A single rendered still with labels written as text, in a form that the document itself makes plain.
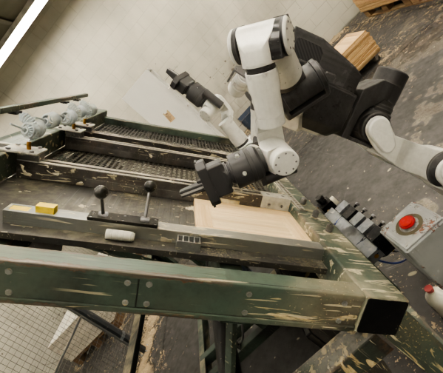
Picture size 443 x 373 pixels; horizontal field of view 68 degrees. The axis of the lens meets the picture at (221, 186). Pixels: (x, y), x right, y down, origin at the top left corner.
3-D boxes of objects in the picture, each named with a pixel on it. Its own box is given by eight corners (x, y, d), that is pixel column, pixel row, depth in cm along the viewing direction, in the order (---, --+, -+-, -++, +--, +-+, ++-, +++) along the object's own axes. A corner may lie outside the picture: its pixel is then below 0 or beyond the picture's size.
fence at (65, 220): (321, 260, 105) (325, 249, 104) (2, 223, 90) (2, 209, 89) (316, 252, 110) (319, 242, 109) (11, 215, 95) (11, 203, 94)
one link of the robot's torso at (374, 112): (379, 111, 130) (353, 101, 127) (399, 115, 117) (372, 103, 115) (363, 141, 133) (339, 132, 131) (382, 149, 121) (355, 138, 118)
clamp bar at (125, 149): (261, 180, 187) (271, 138, 180) (41, 146, 169) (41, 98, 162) (257, 175, 197) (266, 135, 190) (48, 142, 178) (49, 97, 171)
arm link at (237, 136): (222, 125, 154) (247, 155, 160) (220, 134, 145) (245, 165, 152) (240, 112, 149) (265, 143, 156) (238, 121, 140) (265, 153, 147)
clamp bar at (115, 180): (288, 217, 138) (303, 162, 131) (-19, 174, 119) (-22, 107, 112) (282, 208, 147) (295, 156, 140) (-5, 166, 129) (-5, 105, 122)
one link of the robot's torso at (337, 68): (342, 66, 133) (262, 30, 125) (392, 62, 101) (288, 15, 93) (310, 135, 141) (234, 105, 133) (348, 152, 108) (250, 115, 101)
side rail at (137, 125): (234, 152, 284) (237, 140, 280) (103, 130, 266) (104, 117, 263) (233, 150, 291) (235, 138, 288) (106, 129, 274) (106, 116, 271)
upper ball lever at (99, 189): (108, 223, 95) (106, 194, 86) (95, 221, 95) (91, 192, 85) (111, 212, 98) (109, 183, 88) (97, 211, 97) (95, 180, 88)
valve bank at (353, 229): (433, 263, 110) (392, 220, 103) (400, 291, 113) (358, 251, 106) (358, 207, 157) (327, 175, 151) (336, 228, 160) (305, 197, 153)
